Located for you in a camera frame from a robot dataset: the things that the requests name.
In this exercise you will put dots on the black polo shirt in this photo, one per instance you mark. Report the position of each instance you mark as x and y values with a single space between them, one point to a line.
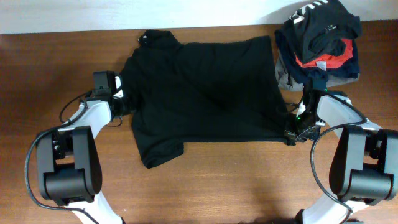
201 92

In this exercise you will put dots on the red shirt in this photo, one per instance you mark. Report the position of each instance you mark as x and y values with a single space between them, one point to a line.
327 61

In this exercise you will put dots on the navy blue shirt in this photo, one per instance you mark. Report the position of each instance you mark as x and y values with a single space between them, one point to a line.
303 75

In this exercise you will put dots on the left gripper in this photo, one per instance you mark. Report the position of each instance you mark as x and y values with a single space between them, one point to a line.
128 107

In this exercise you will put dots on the grey shirt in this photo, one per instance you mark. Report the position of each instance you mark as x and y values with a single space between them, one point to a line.
287 82

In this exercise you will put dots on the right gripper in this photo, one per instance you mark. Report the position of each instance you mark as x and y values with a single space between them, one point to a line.
294 135

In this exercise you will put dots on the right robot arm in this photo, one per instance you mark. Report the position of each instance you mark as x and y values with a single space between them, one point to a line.
363 171

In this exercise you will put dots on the black shirt with white print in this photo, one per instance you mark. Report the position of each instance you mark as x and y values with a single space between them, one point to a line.
319 28

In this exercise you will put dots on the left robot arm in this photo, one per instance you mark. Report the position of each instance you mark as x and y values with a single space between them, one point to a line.
68 166

